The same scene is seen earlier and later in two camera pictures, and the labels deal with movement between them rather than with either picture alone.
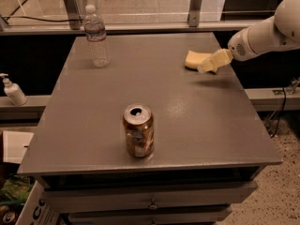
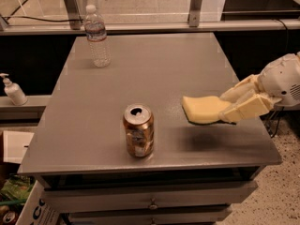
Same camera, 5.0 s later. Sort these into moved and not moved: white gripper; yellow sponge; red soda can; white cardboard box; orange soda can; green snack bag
Moved: white gripper; yellow sponge
Not moved: red soda can; green snack bag; orange soda can; white cardboard box
